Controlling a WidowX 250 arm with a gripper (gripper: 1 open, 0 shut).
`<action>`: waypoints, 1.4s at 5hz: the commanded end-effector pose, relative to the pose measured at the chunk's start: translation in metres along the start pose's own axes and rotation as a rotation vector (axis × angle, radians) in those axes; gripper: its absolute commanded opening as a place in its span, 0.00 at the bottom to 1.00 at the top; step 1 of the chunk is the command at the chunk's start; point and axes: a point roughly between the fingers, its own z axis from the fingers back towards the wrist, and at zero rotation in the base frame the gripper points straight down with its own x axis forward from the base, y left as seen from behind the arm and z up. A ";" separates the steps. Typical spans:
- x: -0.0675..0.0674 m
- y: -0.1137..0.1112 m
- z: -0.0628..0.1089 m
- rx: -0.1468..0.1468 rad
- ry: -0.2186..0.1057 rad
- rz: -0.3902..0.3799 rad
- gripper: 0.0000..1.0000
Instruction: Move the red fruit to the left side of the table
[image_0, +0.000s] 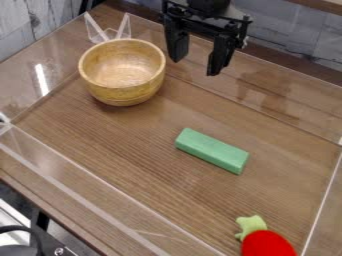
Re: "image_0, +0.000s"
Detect clear acrylic corner bracket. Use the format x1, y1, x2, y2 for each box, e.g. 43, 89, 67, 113
84, 12, 131, 44

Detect wooden bowl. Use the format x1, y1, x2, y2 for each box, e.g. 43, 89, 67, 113
77, 39, 166, 107

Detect clear acrylic front wall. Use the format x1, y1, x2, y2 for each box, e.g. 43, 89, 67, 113
0, 120, 226, 256

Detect red plush fruit green stem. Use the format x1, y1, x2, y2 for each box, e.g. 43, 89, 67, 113
235, 215, 298, 256

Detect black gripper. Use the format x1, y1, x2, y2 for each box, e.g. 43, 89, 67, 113
162, 0, 252, 76

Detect green rectangular block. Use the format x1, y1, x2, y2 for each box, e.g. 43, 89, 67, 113
175, 128, 250, 175

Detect black cable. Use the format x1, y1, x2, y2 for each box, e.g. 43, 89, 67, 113
0, 225, 45, 256

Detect black metal table frame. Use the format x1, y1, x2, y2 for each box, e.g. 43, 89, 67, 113
0, 181, 102, 256

